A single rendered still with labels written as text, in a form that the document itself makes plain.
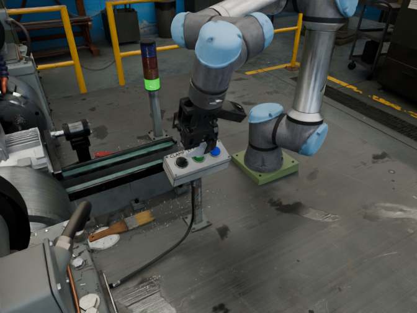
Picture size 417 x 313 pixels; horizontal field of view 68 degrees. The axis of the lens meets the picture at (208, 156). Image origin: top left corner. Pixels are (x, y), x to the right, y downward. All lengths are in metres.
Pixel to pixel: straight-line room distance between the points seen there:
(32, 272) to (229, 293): 0.62
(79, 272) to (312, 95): 0.77
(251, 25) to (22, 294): 0.54
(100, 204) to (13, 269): 0.74
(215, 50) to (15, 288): 0.41
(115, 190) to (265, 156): 0.53
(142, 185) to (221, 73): 0.60
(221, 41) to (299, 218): 0.69
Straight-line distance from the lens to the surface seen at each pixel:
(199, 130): 0.67
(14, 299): 0.31
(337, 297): 0.92
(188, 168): 0.80
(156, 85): 1.30
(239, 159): 1.23
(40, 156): 0.92
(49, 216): 0.64
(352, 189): 1.23
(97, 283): 0.48
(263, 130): 1.07
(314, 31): 0.96
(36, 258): 0.33
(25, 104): 1.16
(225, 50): 0.53
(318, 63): 0.97
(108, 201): 1.06
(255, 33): 0.63
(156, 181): 1.07
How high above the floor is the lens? 1.55
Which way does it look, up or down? 36 degrees down
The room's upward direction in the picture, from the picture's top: straight up
